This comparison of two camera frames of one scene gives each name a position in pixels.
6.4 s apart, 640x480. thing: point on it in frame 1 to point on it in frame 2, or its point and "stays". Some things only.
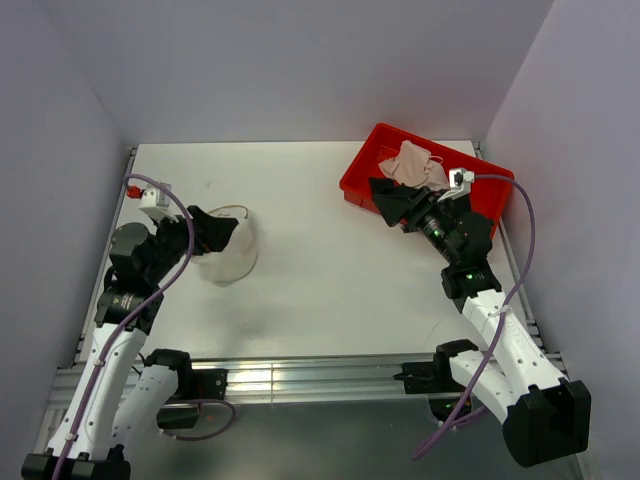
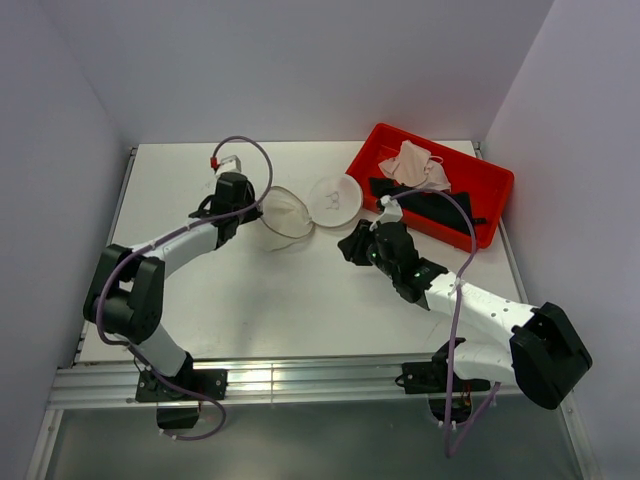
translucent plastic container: (239, 255) to (286, 218)
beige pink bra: (416, 167) stays
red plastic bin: (488, 197) stays
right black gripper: (420, 207) to (353, 245)
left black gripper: (211, 233) to (251, 214)
